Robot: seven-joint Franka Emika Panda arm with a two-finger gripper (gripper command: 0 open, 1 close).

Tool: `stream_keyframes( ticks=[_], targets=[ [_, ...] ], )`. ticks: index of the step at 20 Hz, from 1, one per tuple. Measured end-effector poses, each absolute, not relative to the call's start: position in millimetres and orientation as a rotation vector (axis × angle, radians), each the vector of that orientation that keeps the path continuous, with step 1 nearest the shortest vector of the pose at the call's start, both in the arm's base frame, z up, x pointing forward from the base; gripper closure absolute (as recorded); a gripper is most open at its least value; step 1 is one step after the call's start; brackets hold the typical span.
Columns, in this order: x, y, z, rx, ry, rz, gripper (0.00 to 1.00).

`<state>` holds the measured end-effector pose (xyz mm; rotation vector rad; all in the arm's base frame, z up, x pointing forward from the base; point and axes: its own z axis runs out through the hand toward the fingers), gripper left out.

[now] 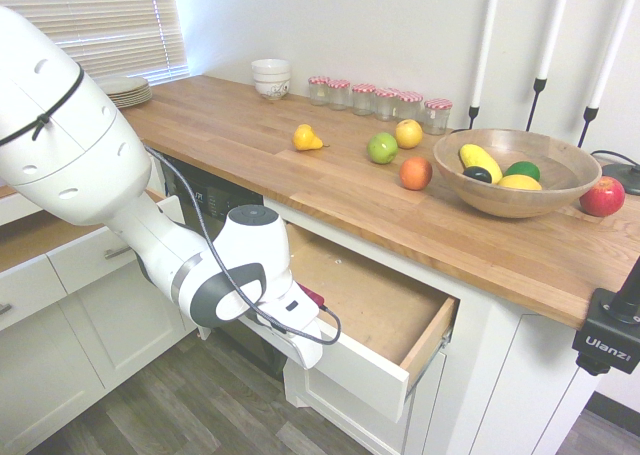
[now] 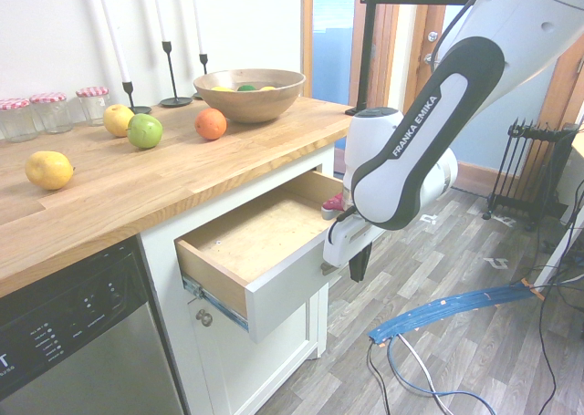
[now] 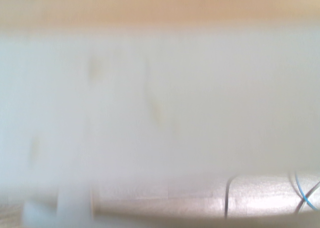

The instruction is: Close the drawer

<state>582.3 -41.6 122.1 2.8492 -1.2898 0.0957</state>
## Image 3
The white drawer with wooden inside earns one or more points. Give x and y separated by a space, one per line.
187 100

